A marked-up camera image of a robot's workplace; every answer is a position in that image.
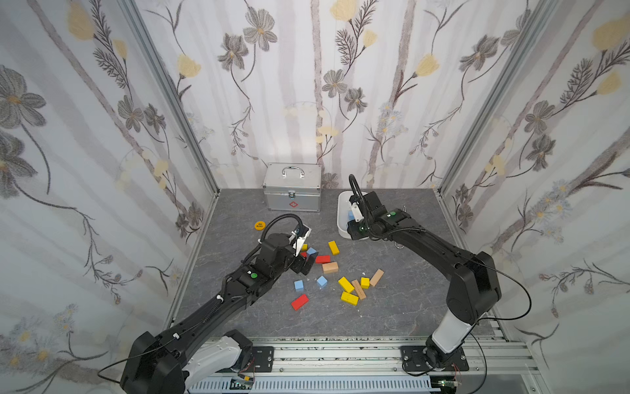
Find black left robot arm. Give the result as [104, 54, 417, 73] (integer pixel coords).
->
[119, 213, 313, 393]

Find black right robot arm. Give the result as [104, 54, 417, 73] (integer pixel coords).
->
[348, 186, 502, 369]

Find red long block centre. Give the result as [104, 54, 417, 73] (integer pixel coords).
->
[315, 255, 331, 264]

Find red long block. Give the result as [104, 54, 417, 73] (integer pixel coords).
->
[315, 255, 331, 264]
[290, 294, 309, 311]

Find natural wood block centre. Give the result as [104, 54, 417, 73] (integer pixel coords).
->
[322, 262, 339, 275]

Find yellow long block top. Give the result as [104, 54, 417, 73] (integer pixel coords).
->
[328, 241, 340, 255]

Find white plastic tray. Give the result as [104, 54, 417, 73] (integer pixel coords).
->
[336, 190, 356, 240]

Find red long block front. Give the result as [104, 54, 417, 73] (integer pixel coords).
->
[290, 294, 309, 311]

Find yellow block centre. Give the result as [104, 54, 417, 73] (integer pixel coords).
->
[338, 277, 354, 294]

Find engraved wood block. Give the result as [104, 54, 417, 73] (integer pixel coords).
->
[352, 280, 366, 300]

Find yellow speckled block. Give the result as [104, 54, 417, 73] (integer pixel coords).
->
[341, 292, 359, 306]

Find plain wood block right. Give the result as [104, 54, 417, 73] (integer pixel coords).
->
[369, 269, 384, 287]

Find silver aluminium first aid case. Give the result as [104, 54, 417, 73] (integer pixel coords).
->
[262, 163, 323, 212]

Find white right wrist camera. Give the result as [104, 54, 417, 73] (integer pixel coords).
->
[349, 195, 364, 223]

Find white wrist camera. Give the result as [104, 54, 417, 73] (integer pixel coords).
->
[349, 195, 364, 223]
[290, 224, 311, 256]

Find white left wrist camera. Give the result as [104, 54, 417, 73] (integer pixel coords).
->
[290, 224, 311, 256]

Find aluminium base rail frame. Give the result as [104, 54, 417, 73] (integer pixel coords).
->
[132, 336, 542, 394]

